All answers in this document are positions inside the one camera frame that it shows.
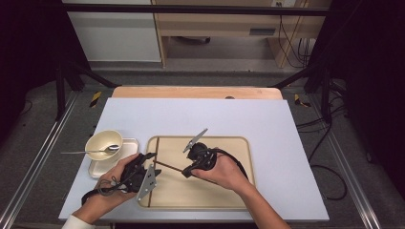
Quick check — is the white power outlet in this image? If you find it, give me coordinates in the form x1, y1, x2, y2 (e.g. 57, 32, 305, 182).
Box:
270, 0, 297, 8

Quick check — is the black hanging cable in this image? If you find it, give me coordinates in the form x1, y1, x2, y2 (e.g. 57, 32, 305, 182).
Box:
277, 13, 311, 69

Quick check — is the beige plastic tray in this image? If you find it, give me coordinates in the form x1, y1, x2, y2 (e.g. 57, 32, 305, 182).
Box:
137, 135, 256, 211

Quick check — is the beige bowl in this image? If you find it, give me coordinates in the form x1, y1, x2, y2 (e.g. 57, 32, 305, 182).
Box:
84, 129, 124, 162

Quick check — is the black metal stand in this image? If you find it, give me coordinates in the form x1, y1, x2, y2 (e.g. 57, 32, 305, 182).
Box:
273, 63, 333, 125
53, 60, 118, 122

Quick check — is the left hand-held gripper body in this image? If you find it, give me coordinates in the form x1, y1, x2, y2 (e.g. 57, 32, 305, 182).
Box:
119, 155, 158, 202

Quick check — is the person's right hand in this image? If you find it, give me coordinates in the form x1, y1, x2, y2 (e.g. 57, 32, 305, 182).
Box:
190, 147, 254, 194

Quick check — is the black floor cable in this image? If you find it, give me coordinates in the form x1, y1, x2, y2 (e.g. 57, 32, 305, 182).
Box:
295, 79, 349, 202

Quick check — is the white square plate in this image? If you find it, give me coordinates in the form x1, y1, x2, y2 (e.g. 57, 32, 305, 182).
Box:
88, 136, 139, 179

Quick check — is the yellow black floor tape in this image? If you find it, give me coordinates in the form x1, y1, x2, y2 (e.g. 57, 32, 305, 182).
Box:
293, 93, 311, 109
89, 91, 103, 109

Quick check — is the black curtain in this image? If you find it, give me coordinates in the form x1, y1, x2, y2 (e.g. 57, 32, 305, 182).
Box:
0, 0, 84, 144
318, 0, 405, 192

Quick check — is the white cabinet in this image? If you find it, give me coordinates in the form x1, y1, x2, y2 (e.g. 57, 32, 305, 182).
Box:
61, 0, 162, 63

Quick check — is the wooden desk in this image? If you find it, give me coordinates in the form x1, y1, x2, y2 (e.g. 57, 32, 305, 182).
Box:
151, 0, 332, 70

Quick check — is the light wooden table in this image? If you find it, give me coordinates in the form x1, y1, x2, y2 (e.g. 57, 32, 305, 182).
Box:
112, 85, 284, 100

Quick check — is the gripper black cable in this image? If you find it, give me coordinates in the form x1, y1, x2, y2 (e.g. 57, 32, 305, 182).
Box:
213, 147, 250, 181
80, 177, 129, 206

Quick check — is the black metal frame bar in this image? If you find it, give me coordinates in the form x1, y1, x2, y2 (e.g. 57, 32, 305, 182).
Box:
61, 3, 332, 17

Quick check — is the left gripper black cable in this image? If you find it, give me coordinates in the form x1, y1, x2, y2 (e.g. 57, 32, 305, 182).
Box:
80, 177, 129, 206

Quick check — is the grey desk label plate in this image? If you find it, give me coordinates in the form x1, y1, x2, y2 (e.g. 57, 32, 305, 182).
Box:
248, 28, 277, 36

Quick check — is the person's left hand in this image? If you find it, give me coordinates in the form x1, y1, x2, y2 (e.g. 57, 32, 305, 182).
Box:
90, 154, 141, 213

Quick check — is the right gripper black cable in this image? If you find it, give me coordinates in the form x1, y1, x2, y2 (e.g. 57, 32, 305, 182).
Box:
213, 147, 250, 181

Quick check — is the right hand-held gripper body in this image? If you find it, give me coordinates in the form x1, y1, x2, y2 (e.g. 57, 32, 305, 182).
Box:
182, 128, 220, 172

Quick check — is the aluminium floor rail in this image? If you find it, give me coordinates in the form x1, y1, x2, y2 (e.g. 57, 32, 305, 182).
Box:
309, 94, 383, 229
0, 92, 79, 229

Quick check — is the metal spoon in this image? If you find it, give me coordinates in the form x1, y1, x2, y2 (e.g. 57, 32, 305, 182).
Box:
60, 144, 120, 156

